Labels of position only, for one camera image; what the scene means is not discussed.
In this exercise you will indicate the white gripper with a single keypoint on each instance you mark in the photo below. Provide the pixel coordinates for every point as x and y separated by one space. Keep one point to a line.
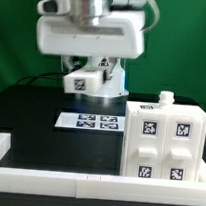
118 34

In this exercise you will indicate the white cabinet top block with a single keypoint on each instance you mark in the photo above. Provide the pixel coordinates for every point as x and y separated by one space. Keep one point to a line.
86 81

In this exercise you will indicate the white cabinet body box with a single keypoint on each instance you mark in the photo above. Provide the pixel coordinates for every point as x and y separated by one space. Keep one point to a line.
165 106

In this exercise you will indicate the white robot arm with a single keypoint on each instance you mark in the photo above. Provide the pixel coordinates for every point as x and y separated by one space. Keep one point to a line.
87 13

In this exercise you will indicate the white U-shaped fence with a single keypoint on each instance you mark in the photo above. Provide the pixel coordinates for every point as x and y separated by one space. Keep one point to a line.
90 186

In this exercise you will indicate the white flat base plate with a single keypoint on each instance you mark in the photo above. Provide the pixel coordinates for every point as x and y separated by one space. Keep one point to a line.
90 121

